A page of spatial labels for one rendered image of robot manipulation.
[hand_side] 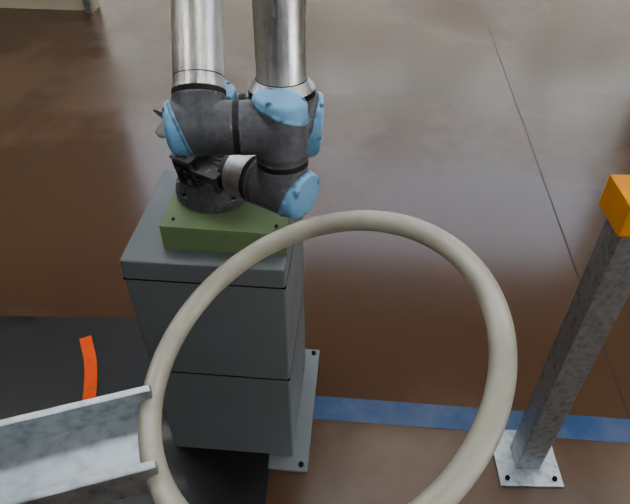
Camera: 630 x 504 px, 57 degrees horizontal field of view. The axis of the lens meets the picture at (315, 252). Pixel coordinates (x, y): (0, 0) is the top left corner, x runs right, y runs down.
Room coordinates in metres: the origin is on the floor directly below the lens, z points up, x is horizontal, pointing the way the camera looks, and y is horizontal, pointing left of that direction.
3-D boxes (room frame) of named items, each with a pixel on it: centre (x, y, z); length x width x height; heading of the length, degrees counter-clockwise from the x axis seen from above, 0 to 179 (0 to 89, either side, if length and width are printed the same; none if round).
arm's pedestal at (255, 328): (1.20, 0.25, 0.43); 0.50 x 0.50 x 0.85; 85
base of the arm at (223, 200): (1.20, 0.25, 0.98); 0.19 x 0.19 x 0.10
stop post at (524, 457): (0.98, -0.69, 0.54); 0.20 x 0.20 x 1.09; 89
